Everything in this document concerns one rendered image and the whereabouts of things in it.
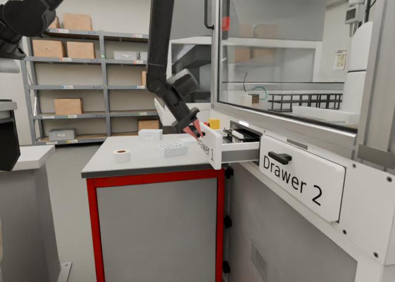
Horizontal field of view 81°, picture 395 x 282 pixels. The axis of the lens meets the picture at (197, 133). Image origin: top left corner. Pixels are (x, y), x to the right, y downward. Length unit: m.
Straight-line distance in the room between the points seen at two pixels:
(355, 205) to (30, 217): 1.27
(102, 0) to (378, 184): 5.05
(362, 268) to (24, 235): 1.31
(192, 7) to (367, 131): 1.40
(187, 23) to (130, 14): 3.53
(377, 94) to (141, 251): 1.00
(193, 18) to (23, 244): 1.55
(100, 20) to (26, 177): 4.11
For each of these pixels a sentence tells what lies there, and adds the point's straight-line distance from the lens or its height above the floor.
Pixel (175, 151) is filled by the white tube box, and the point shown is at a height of 0.78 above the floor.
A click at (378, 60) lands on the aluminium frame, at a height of 1.11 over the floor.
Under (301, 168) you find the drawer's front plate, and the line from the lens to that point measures 0.57.
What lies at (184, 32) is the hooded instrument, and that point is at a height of 1.42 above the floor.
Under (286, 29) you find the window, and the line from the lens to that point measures 0.70.
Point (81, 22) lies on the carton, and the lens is 4.67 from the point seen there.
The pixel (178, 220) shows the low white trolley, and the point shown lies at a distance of 1.08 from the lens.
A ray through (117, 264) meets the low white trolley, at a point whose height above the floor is 0.33.
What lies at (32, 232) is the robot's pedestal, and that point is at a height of 0.40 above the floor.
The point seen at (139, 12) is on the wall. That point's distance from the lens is 5.17.
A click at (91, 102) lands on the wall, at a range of 4.98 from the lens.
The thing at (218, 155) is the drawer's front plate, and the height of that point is 0.86.
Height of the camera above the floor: 1.07
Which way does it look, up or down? 12 degrees down
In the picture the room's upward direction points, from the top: straight up
